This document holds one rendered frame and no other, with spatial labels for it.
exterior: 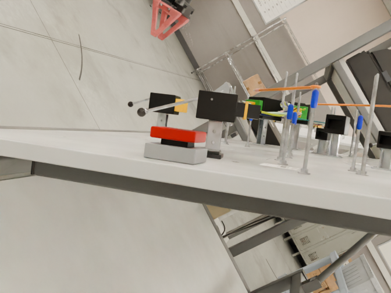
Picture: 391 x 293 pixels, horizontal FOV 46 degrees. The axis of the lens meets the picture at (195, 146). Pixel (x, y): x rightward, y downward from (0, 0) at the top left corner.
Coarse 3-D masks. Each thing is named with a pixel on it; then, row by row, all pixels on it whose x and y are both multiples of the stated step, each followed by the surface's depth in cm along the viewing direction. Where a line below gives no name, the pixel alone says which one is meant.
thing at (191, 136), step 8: (152, 128) 48; (160, 128) 48; (168, 128) 48; (176, 128) 49; (152, 136) 48; (160, 136) 48; (168, 136) 48; (176, 136) 48; (184, 136) 47; (192, 136) 47; (200, 136) 49; (168, 144) 49; (176, 144) 49; (184, 144) 48; (192, 144) 50
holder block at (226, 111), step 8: (200, 96) 65; (208, 96) 65; (216, 96) 65; (224, 96) 65; (232, 96) 65; (200, 104) 65; (208, 104) 65; (216, 104) 65; (224, 104) 65; (232, 104) 65; (200, 112) 65; (208, 112) 65; (216, 112) 65; (224, 112) 65; (232, 112) 65; (224, 120) 65; (232, 120) 65
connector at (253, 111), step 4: (240, 104) 65; (244, 104) 65; (248, 104) 65; (252, 104) 65; (240, 108) 65; (244, 108) 65; (248, 108) 65; (252, 108) 65; (256, 108) 65; (260, 108) 65; (236, 112) 65; (240, 112) 65; (248, 112) 65; (252, 112) 65; (256, 112) 65; (260, 112) 66; (236, 116) 67; (240, 116) 65; (248, 116) 65; (252, 116) 65; (256, 116) 65
